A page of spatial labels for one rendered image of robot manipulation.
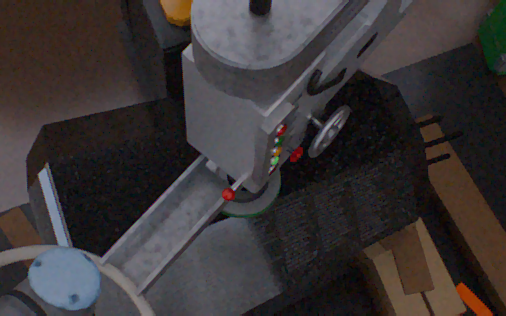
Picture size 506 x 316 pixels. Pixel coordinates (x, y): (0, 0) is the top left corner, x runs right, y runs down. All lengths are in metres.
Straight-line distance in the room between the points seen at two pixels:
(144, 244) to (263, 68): 0.67
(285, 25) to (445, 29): 2.27
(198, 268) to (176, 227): 0.34
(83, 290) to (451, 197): 2.26
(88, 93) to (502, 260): 1.81
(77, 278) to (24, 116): 2.33
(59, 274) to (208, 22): 0.56
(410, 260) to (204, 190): 1.15
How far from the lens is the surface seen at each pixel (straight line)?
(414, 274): 2.80
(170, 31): 2.52
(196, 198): 1.85
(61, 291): 0.98
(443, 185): 3.09
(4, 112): 3.31
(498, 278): 3.03
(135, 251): 1.82
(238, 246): 2.15
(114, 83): 3.29
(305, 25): 1.35
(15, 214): 3.09
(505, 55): 3.39
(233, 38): 1.33
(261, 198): 2.07
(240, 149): 1.63
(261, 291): 2.25
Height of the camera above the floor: 2.86
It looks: 66 degrees down
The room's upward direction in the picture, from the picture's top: 7 degrees clockwise
